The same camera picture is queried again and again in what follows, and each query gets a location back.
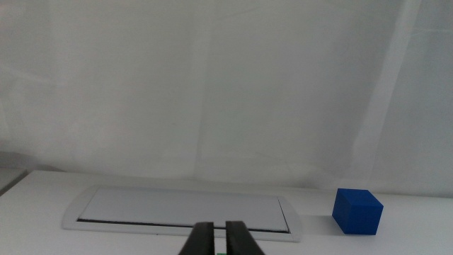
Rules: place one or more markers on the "blue cube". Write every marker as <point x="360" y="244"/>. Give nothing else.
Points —
<point x="355" y="212"/>

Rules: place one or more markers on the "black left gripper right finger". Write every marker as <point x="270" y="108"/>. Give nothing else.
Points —
<point x="240" y="241"/>

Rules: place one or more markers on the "white fabric backdrop curtain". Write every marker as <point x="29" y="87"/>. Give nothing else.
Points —
<point x="212" y="88"/>

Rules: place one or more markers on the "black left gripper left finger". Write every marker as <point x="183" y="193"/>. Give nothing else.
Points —
<point x="200" y="241"/>

